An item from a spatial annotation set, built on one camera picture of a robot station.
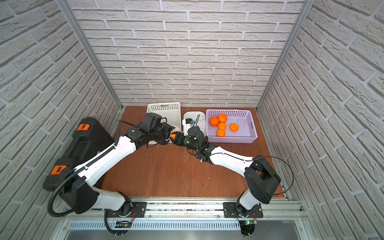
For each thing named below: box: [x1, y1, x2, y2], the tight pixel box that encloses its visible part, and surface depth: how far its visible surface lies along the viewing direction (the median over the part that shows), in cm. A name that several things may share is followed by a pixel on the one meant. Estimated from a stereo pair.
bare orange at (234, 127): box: [229, 123, 239, 132], surface depth 106 cm
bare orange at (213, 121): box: [209, 117, 219, 127], surface depth 106 cm
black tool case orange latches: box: [43, 117, 116, 192], surface depth 71 cm
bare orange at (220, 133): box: [216, 129, 226, 137], surface depth 102 cm
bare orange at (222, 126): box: [218, 122, 227, 131], surface depth 105 cm
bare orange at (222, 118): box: [217, 113, 228, 123], surface depth 110 cm
